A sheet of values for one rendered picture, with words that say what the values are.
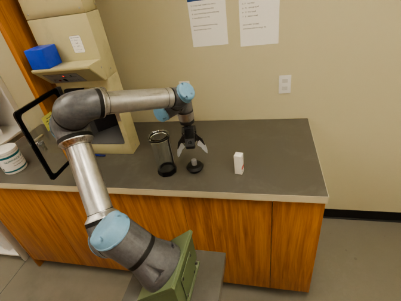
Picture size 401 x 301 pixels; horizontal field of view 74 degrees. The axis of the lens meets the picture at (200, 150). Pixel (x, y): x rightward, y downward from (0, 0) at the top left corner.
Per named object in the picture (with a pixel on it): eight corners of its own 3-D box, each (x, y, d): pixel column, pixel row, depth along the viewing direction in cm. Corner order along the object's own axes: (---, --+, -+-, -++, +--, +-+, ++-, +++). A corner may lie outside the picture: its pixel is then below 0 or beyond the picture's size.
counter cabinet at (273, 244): (83, 205, 269) (42, 128, 218) (297, 218, 221) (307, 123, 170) (38, 266, 216) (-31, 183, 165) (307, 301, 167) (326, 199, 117)
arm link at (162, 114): (159, 99, 105) (178, 89, 112) (149, 110, 114) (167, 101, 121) (170, 116, 106) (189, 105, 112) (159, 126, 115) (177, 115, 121)
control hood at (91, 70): (54, 82, 142) (45, 63, 136) (108, 78, 134) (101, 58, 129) (39, 90, 133) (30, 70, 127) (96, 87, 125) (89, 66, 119)
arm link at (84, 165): (102, 267, 78) (46, 98, 83) (93, 264, 90) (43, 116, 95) (139, 248, 85) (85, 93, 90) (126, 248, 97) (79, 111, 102)
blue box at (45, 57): (46, 63, 135) (37, 45, 130) (62, 62, 133) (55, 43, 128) (32, 70, 127) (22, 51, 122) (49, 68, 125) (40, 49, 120)
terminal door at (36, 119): (84, 148, 164) (56, 86, 141) (52, 181, 140) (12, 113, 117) (83, 148, 164) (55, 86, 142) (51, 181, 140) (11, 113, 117)
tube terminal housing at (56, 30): (105, 132, 188) (58, 12, 145) (148, 132, 180) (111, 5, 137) (86, 153, 168) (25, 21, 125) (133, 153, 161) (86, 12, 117)
